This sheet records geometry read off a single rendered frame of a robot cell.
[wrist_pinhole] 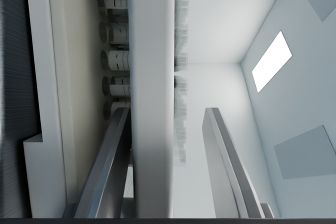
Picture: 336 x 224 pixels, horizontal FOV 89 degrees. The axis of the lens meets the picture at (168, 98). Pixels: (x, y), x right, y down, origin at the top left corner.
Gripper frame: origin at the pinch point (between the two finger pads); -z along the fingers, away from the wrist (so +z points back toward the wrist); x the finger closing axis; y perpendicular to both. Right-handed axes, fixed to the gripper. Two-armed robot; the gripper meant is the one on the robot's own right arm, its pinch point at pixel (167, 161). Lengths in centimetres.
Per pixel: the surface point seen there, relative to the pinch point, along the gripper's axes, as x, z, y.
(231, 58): -169, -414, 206
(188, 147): -43, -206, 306
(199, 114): -74, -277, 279
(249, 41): -193, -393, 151
